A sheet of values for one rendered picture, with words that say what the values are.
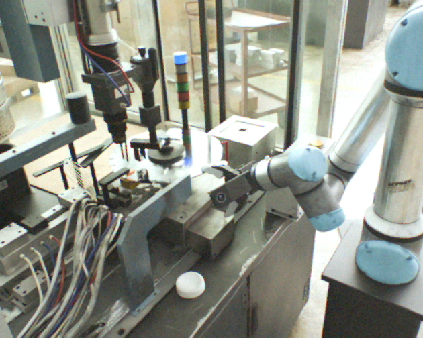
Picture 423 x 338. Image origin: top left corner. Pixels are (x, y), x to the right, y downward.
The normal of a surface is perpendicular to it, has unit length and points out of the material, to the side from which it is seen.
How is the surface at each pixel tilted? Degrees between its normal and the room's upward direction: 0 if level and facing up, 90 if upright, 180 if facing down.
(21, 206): 0
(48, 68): 90
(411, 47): 82
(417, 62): 82
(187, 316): 0
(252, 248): 0
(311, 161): 56
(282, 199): 90
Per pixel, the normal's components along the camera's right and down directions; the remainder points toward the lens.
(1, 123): 0.96, 0.10
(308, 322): -0.05, -0.87
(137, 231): 0.83, 0.25
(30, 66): -0.57, 0.43
